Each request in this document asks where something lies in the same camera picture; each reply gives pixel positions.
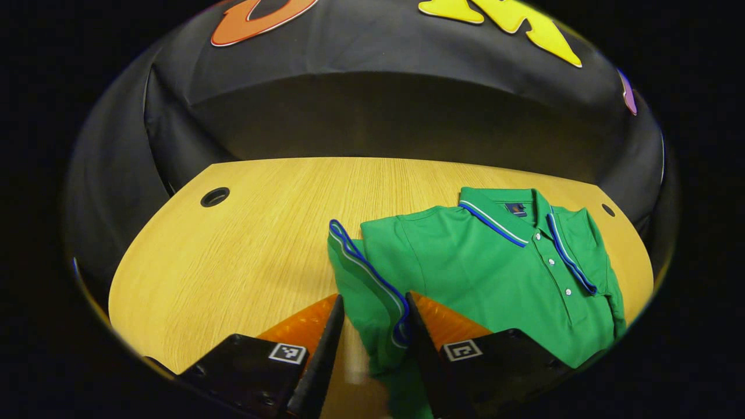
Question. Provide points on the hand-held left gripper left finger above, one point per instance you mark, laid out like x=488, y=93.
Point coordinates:
x=320, y=366

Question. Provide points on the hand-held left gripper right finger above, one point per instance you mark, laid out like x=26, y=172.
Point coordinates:
x=430, y=372

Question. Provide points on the green T-shirt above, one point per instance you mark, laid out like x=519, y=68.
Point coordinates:
x=495, y=279

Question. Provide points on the black backdrop cloth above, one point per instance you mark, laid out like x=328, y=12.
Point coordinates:
x=378, y=105

